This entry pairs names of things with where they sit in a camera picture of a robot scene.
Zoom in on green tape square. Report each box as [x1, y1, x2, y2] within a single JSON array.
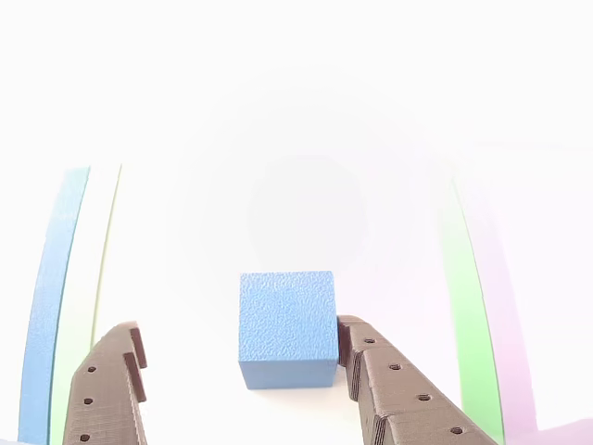
[[45, 162, 507, 445]]

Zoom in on purple tape square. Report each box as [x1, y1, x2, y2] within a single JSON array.
[[462, 175, 593, 437]]

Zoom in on blue tape square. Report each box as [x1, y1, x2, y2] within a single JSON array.
[[18, 166, 92, 444]]

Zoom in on small blue cube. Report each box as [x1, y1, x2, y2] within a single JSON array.
[[237, 271, 340, 391]]

